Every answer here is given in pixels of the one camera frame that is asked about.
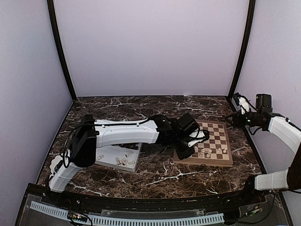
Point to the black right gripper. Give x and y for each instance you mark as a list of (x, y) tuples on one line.
[(237, 119)]

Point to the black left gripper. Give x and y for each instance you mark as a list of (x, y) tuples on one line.
[(182, 155)]

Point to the cream white chess queen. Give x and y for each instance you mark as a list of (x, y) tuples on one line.
[(208, 154)]

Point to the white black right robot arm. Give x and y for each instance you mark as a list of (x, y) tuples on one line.
[(262, 117)]

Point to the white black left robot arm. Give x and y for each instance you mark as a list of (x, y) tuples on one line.
[(79, 150)]

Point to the wooden chess board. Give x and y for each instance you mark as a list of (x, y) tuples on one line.
[(218, 139)]

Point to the dark brown chess piece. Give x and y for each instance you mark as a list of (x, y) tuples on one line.
[(129, 146)]

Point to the white divided plastic tray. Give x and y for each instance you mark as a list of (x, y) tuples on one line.
[(111, 152)]

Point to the white scalloped ceramic bowl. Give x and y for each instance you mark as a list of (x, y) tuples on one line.
[(54, 163)]

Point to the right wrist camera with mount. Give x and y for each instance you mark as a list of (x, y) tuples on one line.
[(242, 102)]

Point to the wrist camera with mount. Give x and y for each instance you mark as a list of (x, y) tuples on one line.
[(198, 136), (242, 102)]

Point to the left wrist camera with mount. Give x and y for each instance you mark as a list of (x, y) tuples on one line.
[(198, 136)]

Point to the white slotted cable duct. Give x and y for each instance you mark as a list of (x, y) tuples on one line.
[(119, 218)]

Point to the black curved front rail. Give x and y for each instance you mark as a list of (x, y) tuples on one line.
[(222, 203)]

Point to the black right frame post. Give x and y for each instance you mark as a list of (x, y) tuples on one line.
[(243, 49)]

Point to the black frame post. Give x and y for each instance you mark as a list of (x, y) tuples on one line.
[(59, 49), (243, 49)]

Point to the black left frame post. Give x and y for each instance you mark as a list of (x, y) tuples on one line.
[(59, 49)]

